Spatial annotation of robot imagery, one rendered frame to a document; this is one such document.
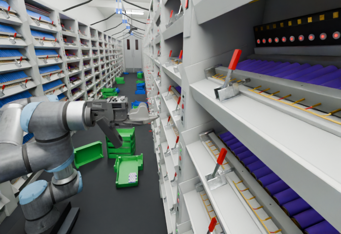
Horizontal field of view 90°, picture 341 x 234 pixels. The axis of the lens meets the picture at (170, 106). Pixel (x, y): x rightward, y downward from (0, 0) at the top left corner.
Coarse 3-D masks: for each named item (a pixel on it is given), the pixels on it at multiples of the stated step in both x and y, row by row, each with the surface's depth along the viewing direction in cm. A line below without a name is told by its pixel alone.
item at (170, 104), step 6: (168, 84) 119; (174, 84) 120; (162, 90) 120; (162, 96) 114; (174, 96) 105; (168, 102) 99; (174, 102) 96; (168, 108) 90; (174, 108) 87; (174, 120) 74
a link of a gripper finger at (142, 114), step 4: (140, 108) 52; (144, 108) 52; (136, 112) 52; (140, 112) 52; (144, 112) 53; (132, 116) 52; (136, 116) 53; (140, 116) 53; (144, 116) 53; (148, 116) 53; (152, 116) 56; (156, 116) 56; (132, 120) 52; (144, 120) 53; (148, 120) 53; (152, 120) 54
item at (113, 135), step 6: (96, 120) 51; (102, 120) 51; (102, 126) 51; (108, 126) 52; (108, 132) 52; (114, 132) 54; (108, 138) 53; (114, 138) 53; (120, 138) 55; (114, 144) 54; (120, 144) 54
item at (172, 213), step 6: (162, 162) 138; (162, 168) 134; (162, 174) 128; (168, 180) 120; (168, 186) 115; (168, 192) 111; (168, 198) 107; (168, 204) 103; (174, 210) 96; (174, 216) 95; (174, 222) 92; (174, 228) 89
